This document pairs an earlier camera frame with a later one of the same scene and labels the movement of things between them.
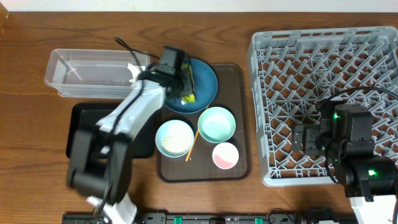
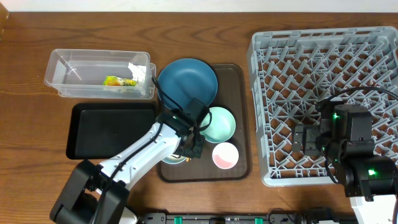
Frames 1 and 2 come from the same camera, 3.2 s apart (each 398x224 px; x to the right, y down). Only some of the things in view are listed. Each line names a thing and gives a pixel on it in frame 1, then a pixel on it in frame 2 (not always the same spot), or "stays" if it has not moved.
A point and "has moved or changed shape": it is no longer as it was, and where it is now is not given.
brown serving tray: (234, 93) stays
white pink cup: (225, 155) stays
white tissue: (135, 70) stays
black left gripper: (177, 96) → (198, 153)
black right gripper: (311, 131) stays
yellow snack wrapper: (187, 86) → (111, 80)
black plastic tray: (80, 116) stays
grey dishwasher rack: (295, 70) stays
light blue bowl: (175, 138) has moved or changed shape
